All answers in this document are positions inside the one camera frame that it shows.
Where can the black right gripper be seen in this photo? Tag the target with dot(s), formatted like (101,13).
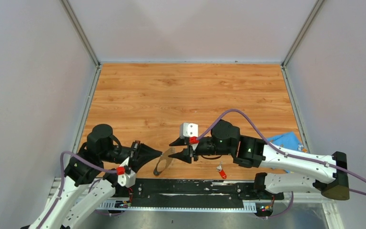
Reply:
(185,155)

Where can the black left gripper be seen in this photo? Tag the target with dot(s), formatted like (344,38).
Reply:
(140,154)

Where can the metal key organizer plate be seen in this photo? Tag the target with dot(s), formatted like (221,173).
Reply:
(164,161)

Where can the silver key with red tag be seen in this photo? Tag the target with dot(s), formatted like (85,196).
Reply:
(221,172)

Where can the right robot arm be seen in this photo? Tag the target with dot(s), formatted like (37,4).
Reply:
(305,172)

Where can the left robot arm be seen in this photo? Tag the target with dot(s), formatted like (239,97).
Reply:
(101,168)

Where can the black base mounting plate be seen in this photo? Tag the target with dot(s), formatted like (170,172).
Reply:
(192,195)

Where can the blue cloth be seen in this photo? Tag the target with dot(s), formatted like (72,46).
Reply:
(288,140)

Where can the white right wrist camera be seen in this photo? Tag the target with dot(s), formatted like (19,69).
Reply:
(188,130)

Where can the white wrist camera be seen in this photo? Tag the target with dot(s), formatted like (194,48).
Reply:
(126,177)
(188,130)

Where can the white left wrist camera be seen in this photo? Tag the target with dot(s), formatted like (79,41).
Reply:
(126,177)

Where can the aluminium rail base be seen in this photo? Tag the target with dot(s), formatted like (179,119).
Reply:
(262,210)

